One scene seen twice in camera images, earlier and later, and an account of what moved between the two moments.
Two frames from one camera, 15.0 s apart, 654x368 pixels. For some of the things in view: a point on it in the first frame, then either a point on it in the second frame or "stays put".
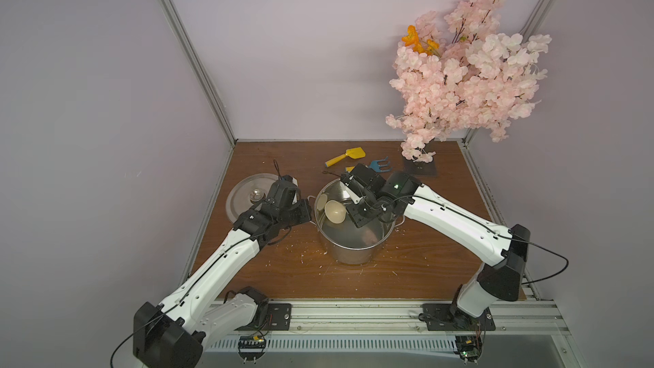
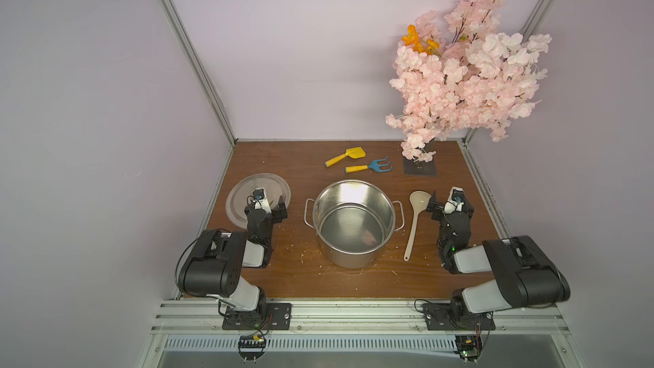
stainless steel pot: x=347 y=243 stays put
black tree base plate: x=421 y=169 stays put
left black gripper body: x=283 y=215 → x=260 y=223
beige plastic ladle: x=335 y=211 → x=418 y=200
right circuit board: x=469 y=347 stays put
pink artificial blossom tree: x=461 y=73 stays put
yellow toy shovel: x=354 y=152 stays put
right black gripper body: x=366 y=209 → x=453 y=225
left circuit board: x=251 y=347 stays put
